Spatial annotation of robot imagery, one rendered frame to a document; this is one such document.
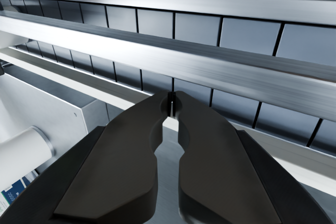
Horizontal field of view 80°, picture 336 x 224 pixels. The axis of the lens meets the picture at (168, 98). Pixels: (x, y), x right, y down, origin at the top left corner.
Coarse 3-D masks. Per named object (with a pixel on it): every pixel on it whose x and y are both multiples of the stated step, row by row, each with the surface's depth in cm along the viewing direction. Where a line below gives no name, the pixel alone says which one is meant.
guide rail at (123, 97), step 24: (48, 72) 24; (72, 72) 23; (96, 96) 21; (120, 96) 19; (144, 96) 19; (168, 120) 16; (264, 144) 14; (288, 144) 14; (288, 168) 12; (312, 168) 12
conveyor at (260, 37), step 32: (0, 0) 30; (32, 0) 25; (64, 0) 27; (160, 32) 17; (192, 32) 16; (224, 32) 14; (256, 32) 13; (288, 32) 12; (320, 32) 11; (64, 64) 28; (96, 64) 24; (192, 96) 18; (224, 96) 17; (256, 128) 16; (288, 128) 15; (320, 128) 14
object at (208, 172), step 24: (192, 120) 9; (216, 120) 9; (192, 144) 8; (216, 144) 8; (240, 144) 8; (192, 168) 7; (216, 168) 7; (240, 168) 7; (192, 192) 6; (216, 192) 6; (240, 192) 6; (264, 192) 6; (192, 216) 6; (216, 216) 6; (240, 216) 6; (264, 216) 6
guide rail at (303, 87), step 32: (32, 32) 12; (64, 32) 11; (96, 32) 10; (128, 32) 10; (128, 64) 9; (160, 64) 8; (192, 64) 7; (224, 64) 7; (256, 64) 6; (288, 64) 6; (320, 64) 6; (256, 96) 7; (288, 96) 6; (320, 96) 6
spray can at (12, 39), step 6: (6, 6) 27; (12, 6) 27; (0, 30) 26; (0, 36) 26; (6, 36) 26; (12, 36) 27; (18, 36) 28; (0, 42) 26; (6, 42) 27; (12, 42) 28; (18, 42) 28; (24, 42) 29; (0, 48) 28
